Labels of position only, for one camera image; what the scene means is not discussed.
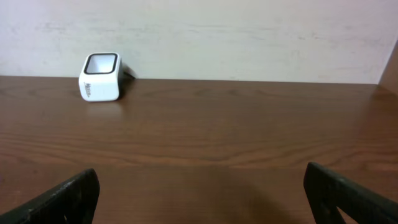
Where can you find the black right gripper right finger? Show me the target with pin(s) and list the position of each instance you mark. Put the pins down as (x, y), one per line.
(328, 193)

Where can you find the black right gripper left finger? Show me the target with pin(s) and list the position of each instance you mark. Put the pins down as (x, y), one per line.
(72, 201)

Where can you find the white barcode scanner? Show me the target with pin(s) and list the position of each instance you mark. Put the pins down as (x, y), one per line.
(100, 77)

